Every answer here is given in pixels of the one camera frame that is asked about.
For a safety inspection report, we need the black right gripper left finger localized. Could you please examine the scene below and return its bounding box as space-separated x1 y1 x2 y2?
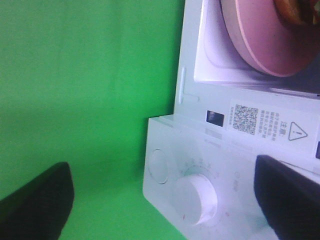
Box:
0 162 75 240

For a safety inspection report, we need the white microwave oven body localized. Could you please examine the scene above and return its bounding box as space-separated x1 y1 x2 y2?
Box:
143 0 320 240

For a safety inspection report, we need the white warning label sticker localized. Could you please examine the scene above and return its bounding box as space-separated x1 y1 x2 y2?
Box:
227 99 320 155

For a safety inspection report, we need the round microwave door button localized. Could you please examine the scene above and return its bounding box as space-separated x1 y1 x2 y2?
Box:
147 149 169 184

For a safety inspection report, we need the white microwave knob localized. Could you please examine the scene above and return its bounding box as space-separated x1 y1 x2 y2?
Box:
172 173 218 226

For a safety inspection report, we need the pink round plate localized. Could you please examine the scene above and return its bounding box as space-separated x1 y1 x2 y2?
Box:
220 0 320 77

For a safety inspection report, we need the burger with lettuce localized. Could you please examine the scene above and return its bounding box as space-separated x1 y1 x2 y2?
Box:
274 0 320 26

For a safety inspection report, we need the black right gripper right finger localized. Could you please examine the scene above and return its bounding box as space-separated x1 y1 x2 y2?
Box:
253 155 320 240

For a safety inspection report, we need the glass microwave turntable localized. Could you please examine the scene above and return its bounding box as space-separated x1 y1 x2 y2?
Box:
202 0 253 70

